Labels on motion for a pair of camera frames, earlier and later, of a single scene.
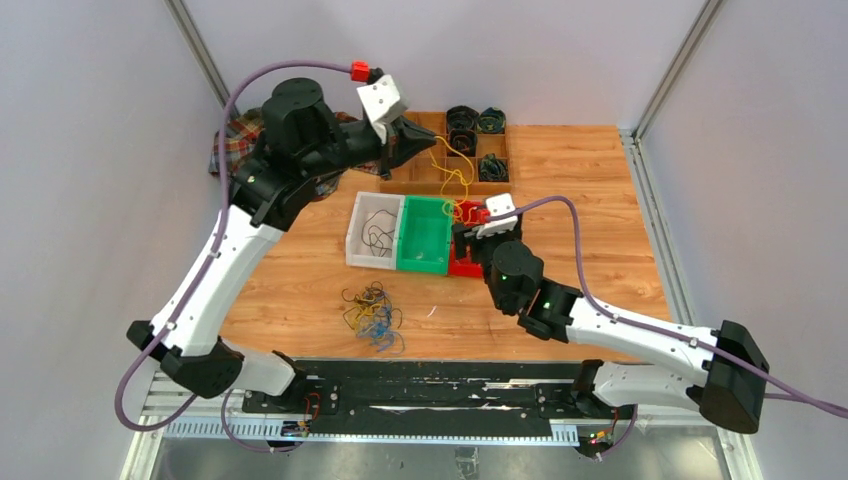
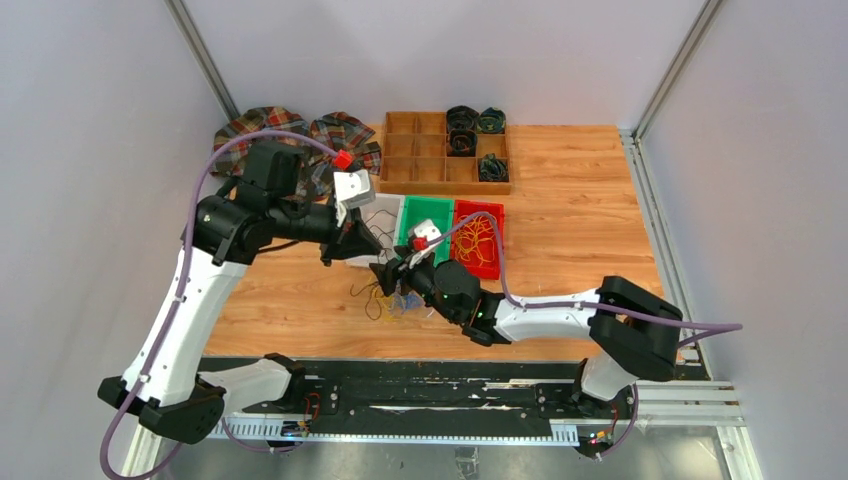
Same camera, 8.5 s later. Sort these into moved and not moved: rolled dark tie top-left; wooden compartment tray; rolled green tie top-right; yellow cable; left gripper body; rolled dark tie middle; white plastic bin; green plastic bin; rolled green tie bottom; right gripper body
Moved: left gripper body; right gripper body; yellow cable
Not moved: wooden compartment tray; rolled dark tie middle; rolled green tie top-right; white plastic bin; rolled dark tie top-left; rolled green tie bottom; green plastic bin
